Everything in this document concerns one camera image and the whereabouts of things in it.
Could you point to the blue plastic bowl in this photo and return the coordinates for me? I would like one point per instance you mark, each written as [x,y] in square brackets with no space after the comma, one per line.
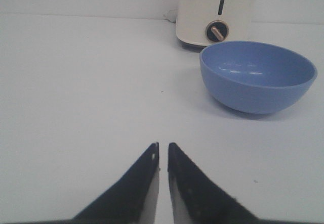
[255,77]

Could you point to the white two-slot toaster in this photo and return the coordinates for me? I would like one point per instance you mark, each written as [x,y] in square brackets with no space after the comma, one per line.
[201,23]

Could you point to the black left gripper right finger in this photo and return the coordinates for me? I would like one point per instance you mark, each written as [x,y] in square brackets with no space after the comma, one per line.
[195,197]

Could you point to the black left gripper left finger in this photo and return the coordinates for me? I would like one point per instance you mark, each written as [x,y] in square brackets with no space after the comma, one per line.
[133,197]

